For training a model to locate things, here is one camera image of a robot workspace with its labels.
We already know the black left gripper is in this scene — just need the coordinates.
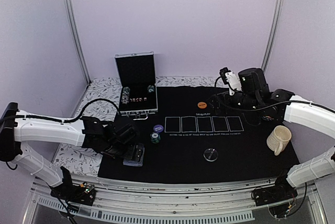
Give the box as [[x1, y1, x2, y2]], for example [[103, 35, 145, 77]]
[[104, 140, 144, 162]]

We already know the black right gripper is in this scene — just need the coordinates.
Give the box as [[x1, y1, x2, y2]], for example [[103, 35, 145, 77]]
[[206, 91, 260, 115]]

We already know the blue patterned card deck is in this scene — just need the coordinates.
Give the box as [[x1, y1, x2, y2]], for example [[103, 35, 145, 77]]
[[123, 143, 144, 167]]

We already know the orange big blind button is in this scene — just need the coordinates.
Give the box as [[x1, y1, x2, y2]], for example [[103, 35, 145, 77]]
[[197, 102, 207, 109]]

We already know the green poker chip pile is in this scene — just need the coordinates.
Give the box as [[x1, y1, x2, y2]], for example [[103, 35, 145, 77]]
[[150, 132, 161, 143]]

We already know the purple small blind button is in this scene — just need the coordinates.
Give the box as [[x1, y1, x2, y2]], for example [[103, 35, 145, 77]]
[[153, 125, 164, 133]]

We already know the long poker chip stack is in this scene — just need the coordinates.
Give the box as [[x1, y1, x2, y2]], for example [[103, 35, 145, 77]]
[[121, 87, 130, 105]]

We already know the clear dealer button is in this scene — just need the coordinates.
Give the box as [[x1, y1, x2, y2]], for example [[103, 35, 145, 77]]
[[203, 148, 218, 162]]

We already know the short poker chip stack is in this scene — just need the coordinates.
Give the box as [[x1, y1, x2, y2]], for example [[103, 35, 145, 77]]
[[147, 85, 155, 93]]

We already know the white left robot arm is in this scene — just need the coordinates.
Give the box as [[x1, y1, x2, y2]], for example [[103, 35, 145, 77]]
[[1, 102, 143, 200]]

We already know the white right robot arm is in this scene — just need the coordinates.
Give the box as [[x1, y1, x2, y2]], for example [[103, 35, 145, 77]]
[[214, 67, 334, 201]]

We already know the black poker mat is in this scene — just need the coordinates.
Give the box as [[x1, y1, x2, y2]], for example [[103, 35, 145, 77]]
[[98, 86, 298, 184]]

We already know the red dice row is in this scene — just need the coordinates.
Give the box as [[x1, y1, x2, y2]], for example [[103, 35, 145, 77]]
[[130, 97, 147, 103]]

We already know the red patterned round tin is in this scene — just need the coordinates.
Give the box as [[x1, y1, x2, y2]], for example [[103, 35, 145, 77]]
[[261, 115, 274, 121]]

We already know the aluminium poker chip case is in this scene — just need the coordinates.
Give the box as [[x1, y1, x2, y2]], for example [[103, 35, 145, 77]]
[[115, 51, 158, 120]]

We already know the floral white tablecloth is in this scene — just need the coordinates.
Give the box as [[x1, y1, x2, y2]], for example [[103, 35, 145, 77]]
[[53, 76, 216, 177]]

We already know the cream ribbed mug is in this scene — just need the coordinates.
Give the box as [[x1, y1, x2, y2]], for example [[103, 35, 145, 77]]
[[266, 125, 292, 156]]

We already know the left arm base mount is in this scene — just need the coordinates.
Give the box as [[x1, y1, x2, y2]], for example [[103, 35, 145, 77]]
[[50, 167, 96, 206]]

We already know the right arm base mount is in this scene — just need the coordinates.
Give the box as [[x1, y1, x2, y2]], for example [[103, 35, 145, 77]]
[[251, 175, 298, 206]]

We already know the right aluminium frame post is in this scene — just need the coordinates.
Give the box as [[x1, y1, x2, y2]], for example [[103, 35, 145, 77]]
[[261, 0, 284, 72]]

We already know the aluminium frame post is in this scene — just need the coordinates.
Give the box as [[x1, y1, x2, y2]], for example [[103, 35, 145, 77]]
[[261, 0, 284, 72], [64, 0, 91, 85]]

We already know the left aluminium frame post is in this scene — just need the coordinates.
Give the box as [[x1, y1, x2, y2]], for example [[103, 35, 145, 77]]
[[64, 0, 91, 85]]

